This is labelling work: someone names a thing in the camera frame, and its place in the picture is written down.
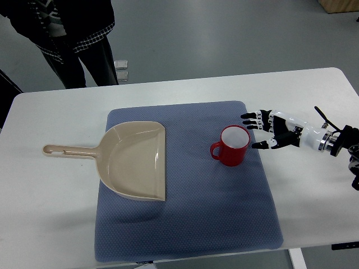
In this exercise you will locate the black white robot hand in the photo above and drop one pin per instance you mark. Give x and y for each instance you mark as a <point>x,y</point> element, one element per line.
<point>286,129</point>

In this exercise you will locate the red mug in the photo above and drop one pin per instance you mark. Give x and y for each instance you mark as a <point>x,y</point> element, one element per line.
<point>231,149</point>

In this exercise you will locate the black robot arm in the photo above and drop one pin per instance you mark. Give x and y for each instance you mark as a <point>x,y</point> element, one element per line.
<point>346,138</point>

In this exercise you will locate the beige plastic dustpan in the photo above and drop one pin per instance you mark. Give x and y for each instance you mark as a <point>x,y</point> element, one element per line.
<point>130,159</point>

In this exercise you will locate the white table leg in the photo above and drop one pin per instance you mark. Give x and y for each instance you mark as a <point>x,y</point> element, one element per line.
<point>297,259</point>

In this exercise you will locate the wooden box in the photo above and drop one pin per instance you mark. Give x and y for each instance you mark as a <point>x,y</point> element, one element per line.
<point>339,6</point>

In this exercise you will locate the black table control panel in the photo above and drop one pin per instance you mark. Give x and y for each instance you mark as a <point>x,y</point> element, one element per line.
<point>343,246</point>

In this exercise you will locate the grey foot pedal lower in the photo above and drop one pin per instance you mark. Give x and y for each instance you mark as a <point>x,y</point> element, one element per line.
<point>122,76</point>

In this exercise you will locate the grey foot pedal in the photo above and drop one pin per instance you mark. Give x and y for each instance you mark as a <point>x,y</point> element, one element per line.
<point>122,76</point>
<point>120,64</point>

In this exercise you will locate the grey foot pedal upper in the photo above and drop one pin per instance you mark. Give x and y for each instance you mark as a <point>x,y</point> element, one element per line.
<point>120,64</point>

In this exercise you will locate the person in black clothes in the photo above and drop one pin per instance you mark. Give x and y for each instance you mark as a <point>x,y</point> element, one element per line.
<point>71,35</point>

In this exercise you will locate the dark object left edge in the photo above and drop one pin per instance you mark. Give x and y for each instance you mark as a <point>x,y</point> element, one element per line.
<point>9,90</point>

